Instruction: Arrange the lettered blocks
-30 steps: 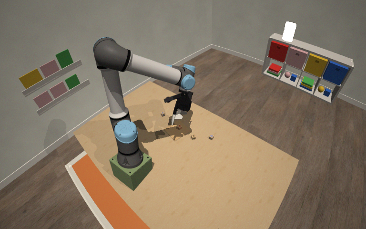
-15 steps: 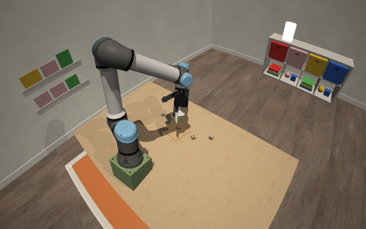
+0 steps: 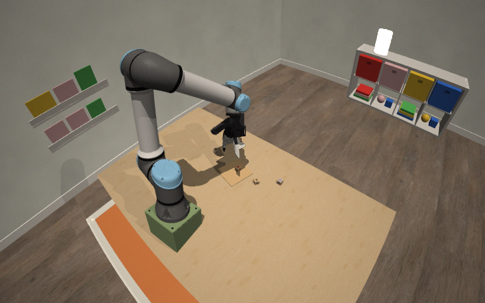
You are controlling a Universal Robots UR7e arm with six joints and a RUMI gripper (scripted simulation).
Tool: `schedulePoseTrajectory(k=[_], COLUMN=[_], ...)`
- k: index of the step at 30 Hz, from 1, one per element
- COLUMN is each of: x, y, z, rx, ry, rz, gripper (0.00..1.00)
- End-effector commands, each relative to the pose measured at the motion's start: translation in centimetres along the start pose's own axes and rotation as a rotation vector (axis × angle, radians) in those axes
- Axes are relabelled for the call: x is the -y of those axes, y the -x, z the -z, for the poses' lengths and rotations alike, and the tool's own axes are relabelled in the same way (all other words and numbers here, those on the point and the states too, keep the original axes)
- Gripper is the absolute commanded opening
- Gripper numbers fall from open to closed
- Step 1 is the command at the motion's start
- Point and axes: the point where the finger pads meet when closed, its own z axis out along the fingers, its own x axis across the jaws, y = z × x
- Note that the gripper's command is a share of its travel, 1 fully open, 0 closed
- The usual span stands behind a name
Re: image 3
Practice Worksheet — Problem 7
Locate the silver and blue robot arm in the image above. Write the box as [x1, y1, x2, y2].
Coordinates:
[120, 49, 251, 223]

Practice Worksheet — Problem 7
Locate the tan square mat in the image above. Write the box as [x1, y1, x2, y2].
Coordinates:
[217, 159, 253, 187]

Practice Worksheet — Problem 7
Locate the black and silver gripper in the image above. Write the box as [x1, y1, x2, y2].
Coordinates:
[222, 113, 246, 158]

